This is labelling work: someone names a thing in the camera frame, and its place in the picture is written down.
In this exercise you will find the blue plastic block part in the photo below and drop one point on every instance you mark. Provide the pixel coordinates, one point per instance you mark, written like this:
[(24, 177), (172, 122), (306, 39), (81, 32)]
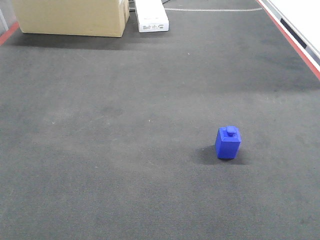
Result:
[(227, 143)]

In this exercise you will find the long white carton box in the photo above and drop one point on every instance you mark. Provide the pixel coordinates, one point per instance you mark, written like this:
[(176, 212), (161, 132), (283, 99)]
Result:
[(151, 16)]

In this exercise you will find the large cardboard box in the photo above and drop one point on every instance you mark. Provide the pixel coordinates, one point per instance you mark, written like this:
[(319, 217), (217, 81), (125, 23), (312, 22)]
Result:
[(99, 18)]

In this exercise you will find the white red edge rail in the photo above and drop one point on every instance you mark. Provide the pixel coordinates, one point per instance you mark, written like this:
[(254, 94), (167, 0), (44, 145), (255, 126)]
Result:
[(299, 22)]

